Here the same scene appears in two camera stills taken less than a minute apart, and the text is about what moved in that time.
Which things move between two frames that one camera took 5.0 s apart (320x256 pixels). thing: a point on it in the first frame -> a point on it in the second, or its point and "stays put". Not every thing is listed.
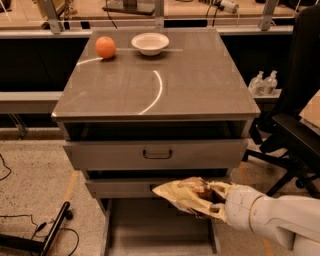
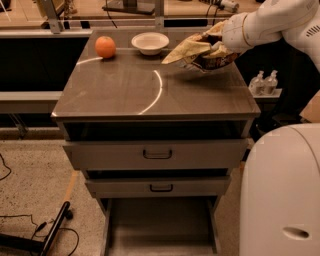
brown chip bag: x=191 y=194 -> x=197 y=53
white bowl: x=150 y=44 stays put
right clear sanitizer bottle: x=271 y=83 stays put
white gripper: x=238 y=207 -> x=233 y=34
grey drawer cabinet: x=137 y=108 stays put
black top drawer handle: x=146 y=157 stays put
